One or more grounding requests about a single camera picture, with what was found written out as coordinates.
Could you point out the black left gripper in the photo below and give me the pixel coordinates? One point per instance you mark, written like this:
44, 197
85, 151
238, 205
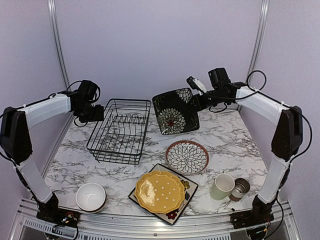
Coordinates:
99, 115

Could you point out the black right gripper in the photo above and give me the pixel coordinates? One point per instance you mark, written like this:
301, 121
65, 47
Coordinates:
199, 105

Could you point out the black square floral plate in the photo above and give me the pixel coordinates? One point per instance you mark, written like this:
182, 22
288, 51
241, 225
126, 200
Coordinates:
175, 113

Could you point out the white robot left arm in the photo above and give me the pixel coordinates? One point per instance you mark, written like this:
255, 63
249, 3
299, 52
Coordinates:
16, 142

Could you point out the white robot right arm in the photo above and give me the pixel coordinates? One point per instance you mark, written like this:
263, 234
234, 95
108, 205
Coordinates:
287, 138

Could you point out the round brown rim floral plate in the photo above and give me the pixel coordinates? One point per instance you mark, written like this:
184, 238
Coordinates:
187, 157

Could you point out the white ceramic bowl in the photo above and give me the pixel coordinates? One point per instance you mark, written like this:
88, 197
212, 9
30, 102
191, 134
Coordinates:
90, 197

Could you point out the light green mug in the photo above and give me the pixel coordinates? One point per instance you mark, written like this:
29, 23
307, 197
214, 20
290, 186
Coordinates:
222, 186

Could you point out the brown grey metal-lined cup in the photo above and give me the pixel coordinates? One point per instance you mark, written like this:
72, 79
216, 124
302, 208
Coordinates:
241, 188

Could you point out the yellow polka dot plate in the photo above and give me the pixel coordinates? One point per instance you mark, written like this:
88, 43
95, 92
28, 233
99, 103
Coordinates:
159, 192

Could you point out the white square floral plate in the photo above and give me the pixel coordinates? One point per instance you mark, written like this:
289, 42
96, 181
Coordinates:
190, 188

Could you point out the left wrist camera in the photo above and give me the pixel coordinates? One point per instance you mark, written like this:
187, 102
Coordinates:
90, 91

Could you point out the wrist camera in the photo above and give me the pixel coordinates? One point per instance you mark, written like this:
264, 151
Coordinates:
90, 91
196, 84

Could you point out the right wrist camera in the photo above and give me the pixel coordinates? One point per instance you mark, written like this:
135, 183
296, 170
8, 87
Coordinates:
196, 84

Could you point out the black wire dish rack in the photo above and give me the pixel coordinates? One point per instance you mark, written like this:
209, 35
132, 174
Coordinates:
120, 137

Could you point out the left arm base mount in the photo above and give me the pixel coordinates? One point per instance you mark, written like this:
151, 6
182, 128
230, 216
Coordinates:
51, 212

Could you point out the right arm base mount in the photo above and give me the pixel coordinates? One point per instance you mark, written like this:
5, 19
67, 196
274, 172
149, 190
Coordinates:
259, 214

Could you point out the aluminium frame rail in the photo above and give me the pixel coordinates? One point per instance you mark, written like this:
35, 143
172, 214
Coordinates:
101, 226

